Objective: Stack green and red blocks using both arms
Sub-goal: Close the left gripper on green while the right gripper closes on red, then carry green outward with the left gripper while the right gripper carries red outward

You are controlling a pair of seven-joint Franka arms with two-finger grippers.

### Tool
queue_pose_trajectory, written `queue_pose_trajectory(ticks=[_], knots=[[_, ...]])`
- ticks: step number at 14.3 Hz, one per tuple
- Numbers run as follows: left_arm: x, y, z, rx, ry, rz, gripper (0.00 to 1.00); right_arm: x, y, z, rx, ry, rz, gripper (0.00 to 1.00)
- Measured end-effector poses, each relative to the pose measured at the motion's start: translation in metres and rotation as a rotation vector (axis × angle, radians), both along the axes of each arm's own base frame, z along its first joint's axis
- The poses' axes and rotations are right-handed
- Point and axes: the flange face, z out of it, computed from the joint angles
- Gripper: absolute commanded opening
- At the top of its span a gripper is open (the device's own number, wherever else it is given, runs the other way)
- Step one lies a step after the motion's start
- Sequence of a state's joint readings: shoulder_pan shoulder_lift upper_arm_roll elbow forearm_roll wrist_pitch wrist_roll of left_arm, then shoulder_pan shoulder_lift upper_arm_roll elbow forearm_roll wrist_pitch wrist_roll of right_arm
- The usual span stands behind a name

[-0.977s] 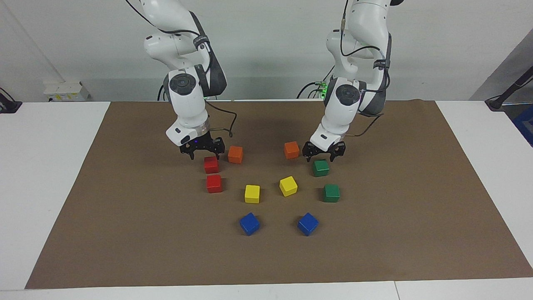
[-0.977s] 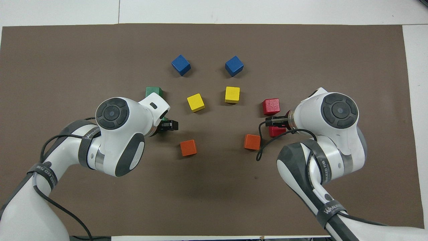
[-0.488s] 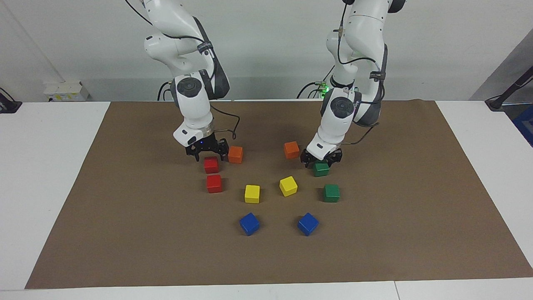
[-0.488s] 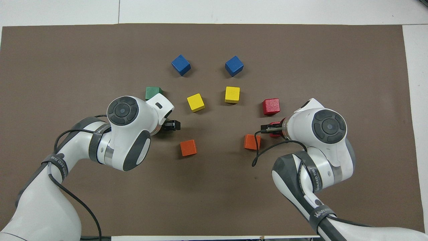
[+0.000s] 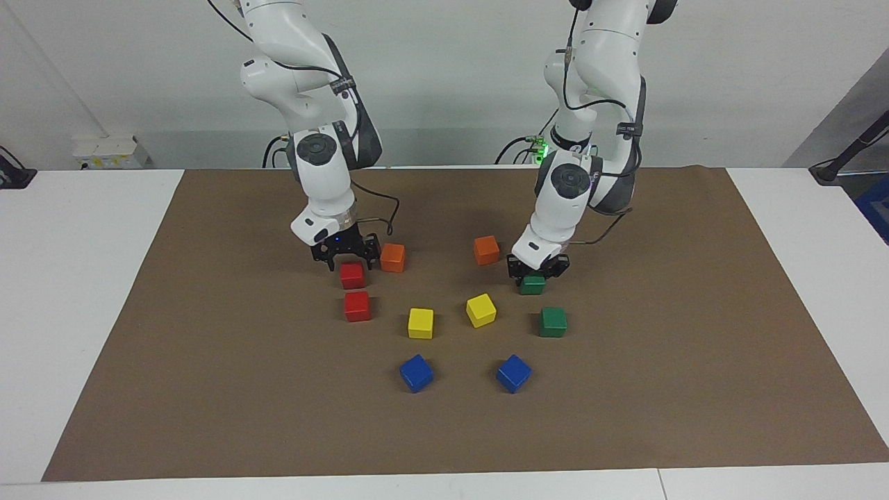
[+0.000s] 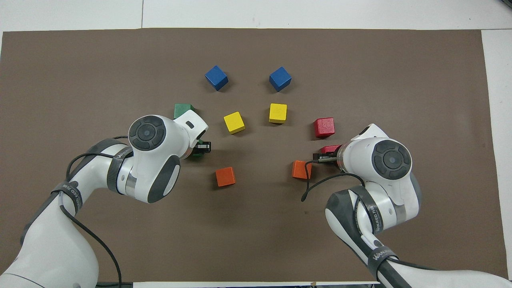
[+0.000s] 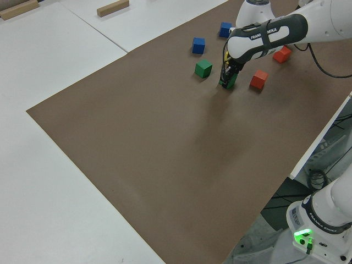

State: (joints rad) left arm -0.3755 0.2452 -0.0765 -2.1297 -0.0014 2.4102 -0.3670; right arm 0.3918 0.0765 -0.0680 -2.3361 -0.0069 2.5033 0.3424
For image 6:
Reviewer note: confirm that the blue wooden cube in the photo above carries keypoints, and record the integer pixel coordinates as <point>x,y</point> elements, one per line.
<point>280,78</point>
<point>216,77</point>

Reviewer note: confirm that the orange wooden cube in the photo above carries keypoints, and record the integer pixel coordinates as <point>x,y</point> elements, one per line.
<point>225,176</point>
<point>299,169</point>

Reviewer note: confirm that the brown table mat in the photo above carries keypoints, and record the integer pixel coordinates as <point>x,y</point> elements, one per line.
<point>248,224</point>

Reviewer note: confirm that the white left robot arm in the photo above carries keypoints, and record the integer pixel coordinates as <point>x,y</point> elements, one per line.
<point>40,248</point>

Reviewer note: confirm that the red wooden cube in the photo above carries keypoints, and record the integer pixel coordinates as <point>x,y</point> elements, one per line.
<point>331,149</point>
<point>324,127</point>

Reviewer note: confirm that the yellow wooden cube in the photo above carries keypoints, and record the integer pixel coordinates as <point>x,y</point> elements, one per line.
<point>234,122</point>
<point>278,113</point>

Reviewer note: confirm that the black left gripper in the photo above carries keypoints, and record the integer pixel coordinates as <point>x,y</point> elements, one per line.
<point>197,148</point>

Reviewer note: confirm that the green wooden cube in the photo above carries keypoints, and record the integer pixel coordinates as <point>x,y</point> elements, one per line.
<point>194,156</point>
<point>182,108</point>

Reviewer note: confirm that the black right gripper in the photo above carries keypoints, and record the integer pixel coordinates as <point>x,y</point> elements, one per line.
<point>331,159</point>

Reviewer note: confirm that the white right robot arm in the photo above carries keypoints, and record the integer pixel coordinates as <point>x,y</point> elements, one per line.
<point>400,188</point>

